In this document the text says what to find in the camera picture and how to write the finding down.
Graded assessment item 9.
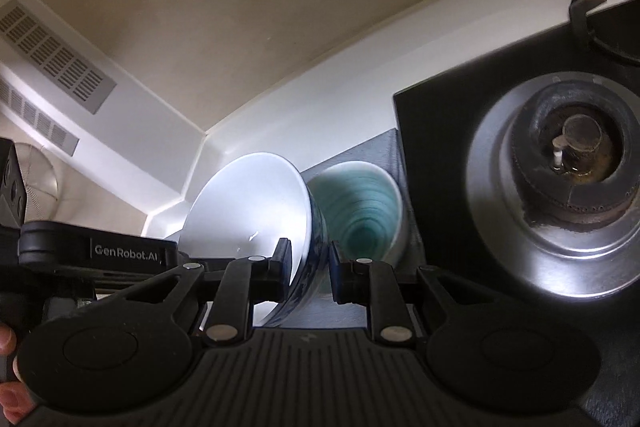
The metal mesh strainer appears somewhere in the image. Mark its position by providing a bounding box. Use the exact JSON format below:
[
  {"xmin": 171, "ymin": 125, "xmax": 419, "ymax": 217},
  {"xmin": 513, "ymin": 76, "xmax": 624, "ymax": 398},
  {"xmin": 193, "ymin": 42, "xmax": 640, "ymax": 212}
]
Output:
[{"xmin": 15, "ymin": 143, "xmax": 61, "ymax": 221}]

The white bowl with blue rim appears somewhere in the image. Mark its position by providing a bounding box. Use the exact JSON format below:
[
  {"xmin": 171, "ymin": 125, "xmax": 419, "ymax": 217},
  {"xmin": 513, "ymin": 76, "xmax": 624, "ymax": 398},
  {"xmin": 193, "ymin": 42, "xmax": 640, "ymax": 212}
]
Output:
[{"xmin": 178, "ymin": 152, "xmax": 329, "ymax": 327}]

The silver gas burner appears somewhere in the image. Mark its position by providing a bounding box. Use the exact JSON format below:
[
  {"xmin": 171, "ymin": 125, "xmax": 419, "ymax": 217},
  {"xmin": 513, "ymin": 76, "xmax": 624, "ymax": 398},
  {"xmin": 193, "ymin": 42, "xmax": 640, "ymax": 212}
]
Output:
[{"xmin": 465, "ymin": 72, "xmax": 639, "ymax": 299}]

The grey cloth mat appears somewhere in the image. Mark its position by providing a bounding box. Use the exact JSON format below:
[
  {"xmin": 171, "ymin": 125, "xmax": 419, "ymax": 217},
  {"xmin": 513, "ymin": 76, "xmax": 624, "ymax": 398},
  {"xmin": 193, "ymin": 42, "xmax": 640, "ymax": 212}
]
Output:
[{"xmin": 282, "ymin": 129, "xmax": 424, "ymax": 329}]

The grey vent grille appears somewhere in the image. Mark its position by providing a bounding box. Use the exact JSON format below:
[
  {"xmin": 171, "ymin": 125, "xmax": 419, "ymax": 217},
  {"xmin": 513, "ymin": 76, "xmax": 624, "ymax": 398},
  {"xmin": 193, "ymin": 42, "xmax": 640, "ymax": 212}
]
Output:
[
  {"xmin": 1, "ymin": 0, "xmax": 116, "ymax": 115},
  {"xmin": 1, "ymin": 79, "xmax": 79, "ymax": 156}
]

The person's left hand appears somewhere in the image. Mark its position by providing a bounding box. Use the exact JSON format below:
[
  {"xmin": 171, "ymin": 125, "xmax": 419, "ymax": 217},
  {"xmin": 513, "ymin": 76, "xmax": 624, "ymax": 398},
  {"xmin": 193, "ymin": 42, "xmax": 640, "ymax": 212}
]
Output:
[{"xmin": 0, "ymin": 324, "xmax": 36, "ymax": 425}]

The light blue ceramic bowl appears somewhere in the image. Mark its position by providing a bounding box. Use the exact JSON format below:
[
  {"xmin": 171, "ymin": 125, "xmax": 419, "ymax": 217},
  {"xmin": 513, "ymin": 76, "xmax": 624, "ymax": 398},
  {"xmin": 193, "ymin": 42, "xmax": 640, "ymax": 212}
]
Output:
[{"xmin": 307, "ymin": 160, "xmax": 409, "ymax": 299}]

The black gas stove top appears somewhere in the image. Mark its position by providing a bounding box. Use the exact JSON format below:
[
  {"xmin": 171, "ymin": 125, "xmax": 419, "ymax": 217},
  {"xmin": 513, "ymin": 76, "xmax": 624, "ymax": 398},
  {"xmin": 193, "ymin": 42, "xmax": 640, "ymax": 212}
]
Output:
[{"xmin": 394, "ymin": 0, "xmax": 639, "ymax": 426}]

